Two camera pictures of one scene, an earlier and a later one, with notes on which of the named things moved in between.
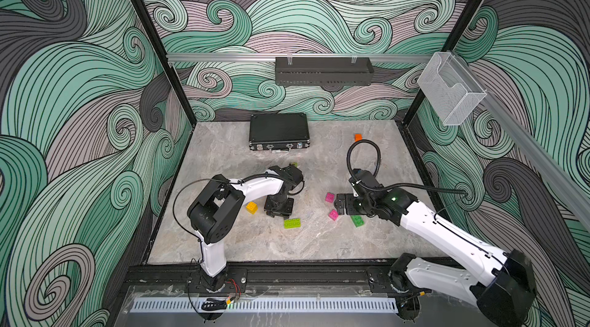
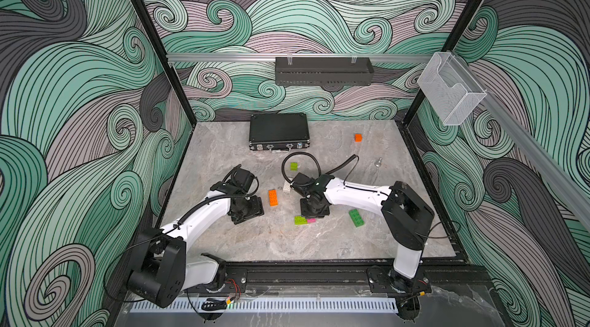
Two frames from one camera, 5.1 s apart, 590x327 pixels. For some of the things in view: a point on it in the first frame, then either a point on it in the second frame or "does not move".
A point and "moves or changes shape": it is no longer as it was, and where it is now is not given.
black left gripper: [286, 214] to [256, 209]
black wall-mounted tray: [321, 71] does not move
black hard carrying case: [279, 132] does not move
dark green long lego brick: [357, 220] does not move
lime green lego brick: [292, 223] moves or changes shape
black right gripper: [347, 198] to [323, 212]
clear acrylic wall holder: [451, 89] does not move
